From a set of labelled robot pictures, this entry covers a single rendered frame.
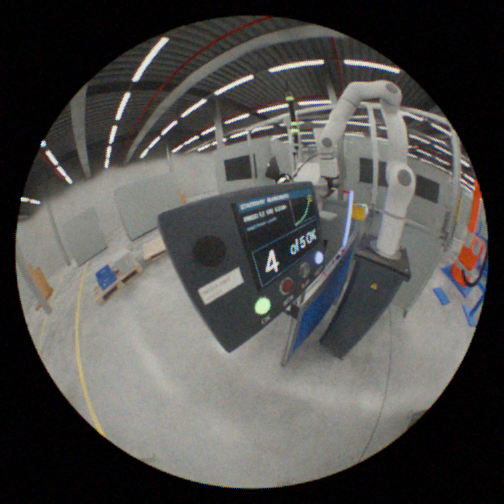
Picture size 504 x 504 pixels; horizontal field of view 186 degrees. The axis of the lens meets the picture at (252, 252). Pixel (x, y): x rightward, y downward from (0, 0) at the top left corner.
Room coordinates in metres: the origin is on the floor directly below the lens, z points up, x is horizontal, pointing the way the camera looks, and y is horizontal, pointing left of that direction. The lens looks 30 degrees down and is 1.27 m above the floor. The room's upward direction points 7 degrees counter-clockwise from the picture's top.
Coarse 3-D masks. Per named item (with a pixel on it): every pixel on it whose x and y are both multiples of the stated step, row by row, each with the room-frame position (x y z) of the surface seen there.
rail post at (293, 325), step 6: (300, 318) 0.30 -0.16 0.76; (288, 324) 0.32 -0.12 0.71; (294, 324) 0.29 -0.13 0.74; (288, 330) 0.31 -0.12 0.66; (294, 330) 0.29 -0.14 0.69; (288, 336) 0.31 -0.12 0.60; (294, 336) 0.30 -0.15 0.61; (288, 342) 0.31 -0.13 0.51; (294, 342) 0.31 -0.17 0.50; (288, 348) 0.29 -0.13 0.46; (282, 354) 0.32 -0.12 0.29; (288, 354) 0.29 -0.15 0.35; (282, 360) 0.31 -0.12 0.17; (282, 366) 0.30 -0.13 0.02
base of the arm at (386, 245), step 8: (384, 216) 0.43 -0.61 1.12; (384, 224) 0.42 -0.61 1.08; (392, 224) 0.38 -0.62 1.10; (400, 224) 0.36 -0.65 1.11; (384, 232) 0.41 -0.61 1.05; (392, 232) 0.37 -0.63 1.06; (400, 232) 0.35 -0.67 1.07; (376, 240) 0.50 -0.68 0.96; (384, 240) 0.40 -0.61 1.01; (392, 240) 0.36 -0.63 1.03; (376, 248) 0.43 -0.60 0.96; (384, 248) 0.39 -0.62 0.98; (392, 248) 0.36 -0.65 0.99; (384, 256) 0.36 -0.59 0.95; (392, 256) 0.34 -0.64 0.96; (400, 256) 0.32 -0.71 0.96
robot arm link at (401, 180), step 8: (392, 168) 0.39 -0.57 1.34; (400, 168) 0.35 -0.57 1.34; (408, 168) 0.33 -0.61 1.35; (392, 176) 0.38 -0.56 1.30; (400, 176) 0.34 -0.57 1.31; (408, 176) 0.32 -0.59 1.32; (392, 184) 0.38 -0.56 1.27; (400, 184) 0.34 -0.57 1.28; (408, 184) 0.32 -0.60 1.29; (392, 192) 0.39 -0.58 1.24; (400, 192) 0.35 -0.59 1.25; (408, 192) 0.32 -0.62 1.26; (392, 200) 0.40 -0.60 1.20; (400, 200) 0.36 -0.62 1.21; (408, 200) 0.34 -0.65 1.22; (384, 208) 0.45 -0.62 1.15; (392, 208) 0.39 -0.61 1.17; (400, 208) 0.36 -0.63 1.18; (392, 216) 0.39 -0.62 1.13; (400, 216) 0.36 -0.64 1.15
